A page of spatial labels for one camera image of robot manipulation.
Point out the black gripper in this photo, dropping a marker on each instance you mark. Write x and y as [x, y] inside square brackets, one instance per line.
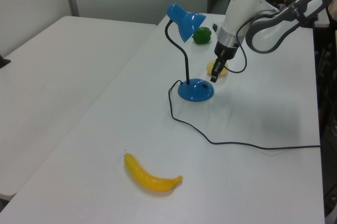
[226, 51]

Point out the blue desk lamp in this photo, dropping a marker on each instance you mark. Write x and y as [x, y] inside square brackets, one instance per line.
[196, 92]

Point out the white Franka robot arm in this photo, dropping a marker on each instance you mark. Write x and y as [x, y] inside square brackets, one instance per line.
[237, 10]

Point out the yellow toy peach with leaf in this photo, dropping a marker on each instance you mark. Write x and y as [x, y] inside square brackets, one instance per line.
[208, 67]

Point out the green toy bell pepper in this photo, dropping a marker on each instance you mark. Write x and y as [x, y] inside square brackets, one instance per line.
[201, 37]

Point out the yellow toy banana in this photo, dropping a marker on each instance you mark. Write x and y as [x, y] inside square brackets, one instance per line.
[152, 181]

